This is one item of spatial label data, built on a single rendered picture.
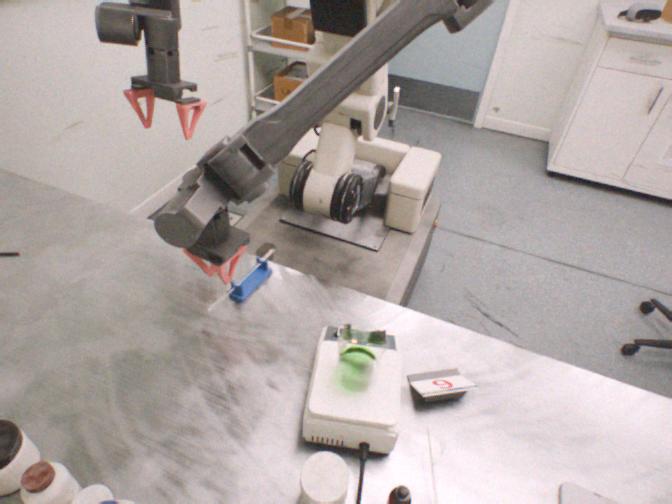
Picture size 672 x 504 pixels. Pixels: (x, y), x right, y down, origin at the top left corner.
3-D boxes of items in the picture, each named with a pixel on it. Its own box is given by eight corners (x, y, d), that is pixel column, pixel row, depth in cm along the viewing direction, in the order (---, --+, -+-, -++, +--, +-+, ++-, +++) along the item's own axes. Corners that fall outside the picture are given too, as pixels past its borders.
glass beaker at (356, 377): (332, 396, 59) (335, 360, 53) (333, 357, 64) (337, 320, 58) (383, 399, 59) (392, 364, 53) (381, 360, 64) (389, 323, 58)
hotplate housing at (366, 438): (323, 334, 77) (325, 304, 72) (395, 345, 76) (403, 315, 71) (298, 459, 60) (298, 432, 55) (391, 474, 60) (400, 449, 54)
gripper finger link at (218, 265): (225, 299, 71) (218, 257, 65) (192, 283, 73) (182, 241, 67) (251, 275, 76) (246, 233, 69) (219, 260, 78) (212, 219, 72)
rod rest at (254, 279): (259, 265, 89) (258, 252, 87) (272, 271, 88) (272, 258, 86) (227, 295, 83) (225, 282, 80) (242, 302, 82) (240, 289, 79)
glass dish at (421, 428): (401, 430, 65) (404, 423, 63) (437, 427, 65) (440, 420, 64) (410, 468, 60) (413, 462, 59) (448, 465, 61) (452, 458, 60)
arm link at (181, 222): (274, 178, 61) (231, 130, 58) (248, 227, 53) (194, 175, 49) (220, 214, 67) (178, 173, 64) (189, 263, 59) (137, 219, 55)
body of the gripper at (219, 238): (226, 266, 65) (220, 227, 60) (175, 242, 69) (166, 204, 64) (252, 242, 70) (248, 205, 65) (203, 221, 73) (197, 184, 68)
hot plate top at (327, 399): (321, 342, 66) (321, 338, 66) (399, 354, 65) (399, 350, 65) (306, 415, 57) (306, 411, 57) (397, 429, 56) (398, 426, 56)
